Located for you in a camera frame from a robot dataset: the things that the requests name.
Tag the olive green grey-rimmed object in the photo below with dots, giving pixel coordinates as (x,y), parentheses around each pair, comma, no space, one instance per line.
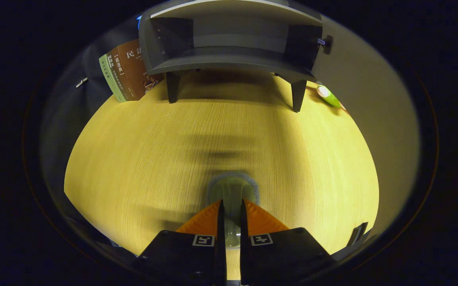
(233,190)

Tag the black backdrop cloth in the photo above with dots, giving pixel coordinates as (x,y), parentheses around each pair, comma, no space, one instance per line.
(66,119)

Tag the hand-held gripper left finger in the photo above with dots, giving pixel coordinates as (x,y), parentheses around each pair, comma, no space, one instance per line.
(221,254)

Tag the white clip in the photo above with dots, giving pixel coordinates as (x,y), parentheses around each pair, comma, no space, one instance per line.
(81,82)

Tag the green and pink plush toy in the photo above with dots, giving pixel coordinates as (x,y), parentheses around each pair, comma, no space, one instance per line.
(328,96)

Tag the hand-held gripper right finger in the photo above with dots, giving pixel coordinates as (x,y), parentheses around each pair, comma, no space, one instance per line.
(245,254)

